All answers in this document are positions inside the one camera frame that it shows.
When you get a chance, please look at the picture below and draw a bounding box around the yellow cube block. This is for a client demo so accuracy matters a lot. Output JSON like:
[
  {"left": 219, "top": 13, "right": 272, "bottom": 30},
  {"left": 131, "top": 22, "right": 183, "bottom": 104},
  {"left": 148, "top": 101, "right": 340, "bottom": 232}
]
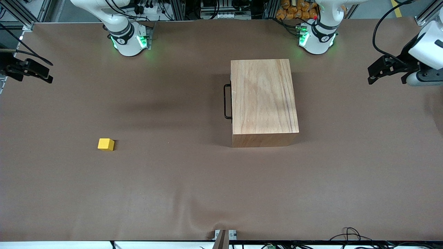
[{"left": 98, "top": 138, "right": 115, "bottom": 151}]

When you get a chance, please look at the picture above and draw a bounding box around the wooden drawer with black handle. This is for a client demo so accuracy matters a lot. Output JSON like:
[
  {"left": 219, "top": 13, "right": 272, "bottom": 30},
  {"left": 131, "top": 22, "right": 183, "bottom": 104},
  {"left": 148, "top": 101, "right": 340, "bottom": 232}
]
[{"left": 224, "top": 84, "right": 233, "bottom": 120}]

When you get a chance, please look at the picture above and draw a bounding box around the orange netted bag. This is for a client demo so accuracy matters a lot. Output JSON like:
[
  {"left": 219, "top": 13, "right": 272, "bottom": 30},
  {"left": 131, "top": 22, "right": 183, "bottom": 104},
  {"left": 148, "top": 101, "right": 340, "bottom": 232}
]
[{"left": 276, "top": 0, "right": 319, "bottom": 20}]

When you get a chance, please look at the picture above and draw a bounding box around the light wooden cabinet box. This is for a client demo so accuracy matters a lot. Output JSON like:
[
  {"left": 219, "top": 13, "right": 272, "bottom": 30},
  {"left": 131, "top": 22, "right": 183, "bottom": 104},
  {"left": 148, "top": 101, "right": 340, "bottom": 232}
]
[{"left": 230, "top": 59, "right": 300, "bottom": 148}]

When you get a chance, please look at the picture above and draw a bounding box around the white power strip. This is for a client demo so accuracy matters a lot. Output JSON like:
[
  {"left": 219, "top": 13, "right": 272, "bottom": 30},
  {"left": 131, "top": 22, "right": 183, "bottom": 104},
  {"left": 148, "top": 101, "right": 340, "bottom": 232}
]
[{"left": 133, "top": 3, "right": 163, "bottom": 15}]

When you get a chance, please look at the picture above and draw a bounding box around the white electronic device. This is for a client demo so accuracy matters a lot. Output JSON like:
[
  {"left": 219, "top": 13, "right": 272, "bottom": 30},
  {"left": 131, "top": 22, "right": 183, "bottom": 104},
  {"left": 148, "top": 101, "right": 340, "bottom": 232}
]
[{"left": 201, "top": 10, "right": 236, "bottom": 20}]

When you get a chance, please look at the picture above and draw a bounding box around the brown table cover sheet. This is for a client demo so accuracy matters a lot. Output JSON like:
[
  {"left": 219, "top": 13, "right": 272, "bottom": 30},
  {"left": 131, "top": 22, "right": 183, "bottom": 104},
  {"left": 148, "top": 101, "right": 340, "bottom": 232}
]
[{"left": 0, "top": 18, "right": 443, "bottom": 242}]

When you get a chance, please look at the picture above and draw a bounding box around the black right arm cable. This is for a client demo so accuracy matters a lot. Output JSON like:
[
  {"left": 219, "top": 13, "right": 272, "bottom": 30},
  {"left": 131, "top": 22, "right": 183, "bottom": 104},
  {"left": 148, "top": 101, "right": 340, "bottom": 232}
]
[{"left": 0, "top": 21, "right": 53, "bottom": 66}]

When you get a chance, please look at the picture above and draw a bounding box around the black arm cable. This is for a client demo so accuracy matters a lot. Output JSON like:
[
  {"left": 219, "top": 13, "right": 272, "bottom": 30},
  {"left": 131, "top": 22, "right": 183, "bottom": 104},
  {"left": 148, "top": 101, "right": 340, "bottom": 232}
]
[
  {"left": 372, "top": 0, "right": 416, "bottom": 66},
  {"left": 0, "top": 21, "right": 53, "bottom": 66}
]

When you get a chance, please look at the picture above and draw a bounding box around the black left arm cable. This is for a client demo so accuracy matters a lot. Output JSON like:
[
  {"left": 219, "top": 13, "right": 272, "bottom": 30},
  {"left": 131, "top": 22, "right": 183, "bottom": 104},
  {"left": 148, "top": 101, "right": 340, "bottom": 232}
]
[{"left": 372, "top": 0, "right": 416, "bottom": 66}]

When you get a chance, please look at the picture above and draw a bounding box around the aluminium frame profile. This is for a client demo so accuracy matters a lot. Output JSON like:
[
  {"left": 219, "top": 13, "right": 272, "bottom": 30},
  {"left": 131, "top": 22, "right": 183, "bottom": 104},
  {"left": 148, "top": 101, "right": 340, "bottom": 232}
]
[
  {"left": 0, "top": 0, "right": 52, "bottom": 31},
  {"left": 415, "top": 7, "right": 443, "bottom": 26}
]

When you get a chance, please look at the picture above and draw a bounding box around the black cable loop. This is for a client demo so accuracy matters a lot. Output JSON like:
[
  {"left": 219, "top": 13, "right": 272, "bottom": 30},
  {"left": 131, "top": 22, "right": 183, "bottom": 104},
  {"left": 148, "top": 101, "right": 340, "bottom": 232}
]
[{"left": 329, "top": 227, "right": 372, "bottom": 242}]

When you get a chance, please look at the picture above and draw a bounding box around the metal table edge bracket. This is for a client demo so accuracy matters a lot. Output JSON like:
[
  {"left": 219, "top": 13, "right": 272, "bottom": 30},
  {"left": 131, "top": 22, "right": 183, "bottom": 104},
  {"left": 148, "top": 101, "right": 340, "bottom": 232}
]
[{"left": 213, "top": 229, "right": 238, "bottom": 249}]

